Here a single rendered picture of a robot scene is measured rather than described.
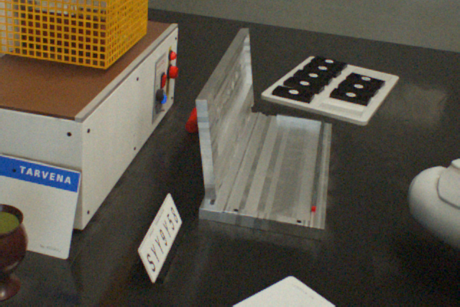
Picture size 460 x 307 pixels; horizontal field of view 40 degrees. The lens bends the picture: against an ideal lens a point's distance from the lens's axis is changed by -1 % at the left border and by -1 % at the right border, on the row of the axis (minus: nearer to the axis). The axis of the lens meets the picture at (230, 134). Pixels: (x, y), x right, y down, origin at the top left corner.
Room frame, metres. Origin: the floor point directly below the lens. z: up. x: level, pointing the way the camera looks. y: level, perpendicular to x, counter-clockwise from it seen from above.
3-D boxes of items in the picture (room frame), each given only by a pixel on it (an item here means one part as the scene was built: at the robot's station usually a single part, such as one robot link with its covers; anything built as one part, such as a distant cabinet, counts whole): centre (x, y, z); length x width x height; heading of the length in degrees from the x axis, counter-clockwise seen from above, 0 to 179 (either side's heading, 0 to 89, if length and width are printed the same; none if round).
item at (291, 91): (1.48, -0.15, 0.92); 0.10 x 0.05 x 0.01; 71
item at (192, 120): (1.31, 0.08, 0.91); 0.18 x 0.03 x 0.03; 176
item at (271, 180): (1.10, -0.09, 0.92); 0.44 x 0.21 x 0.04; 173
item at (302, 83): (1.56, -0.18, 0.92); 0.10 x 0.05 x 0.01; 66
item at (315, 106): (1.60, -0.26, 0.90); 0.40 x 0.27 x 0.01; 157
